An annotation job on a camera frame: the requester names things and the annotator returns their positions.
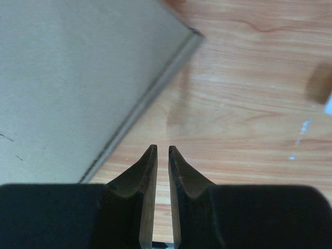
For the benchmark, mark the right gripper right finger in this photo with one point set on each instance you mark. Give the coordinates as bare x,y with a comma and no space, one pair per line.
208,215

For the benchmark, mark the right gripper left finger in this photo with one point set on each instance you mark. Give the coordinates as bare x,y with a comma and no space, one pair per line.
119,214

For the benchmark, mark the cardboard box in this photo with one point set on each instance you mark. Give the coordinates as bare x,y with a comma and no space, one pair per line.
75,77

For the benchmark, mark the white clothes rack stand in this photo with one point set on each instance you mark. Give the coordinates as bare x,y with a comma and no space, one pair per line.
328,105

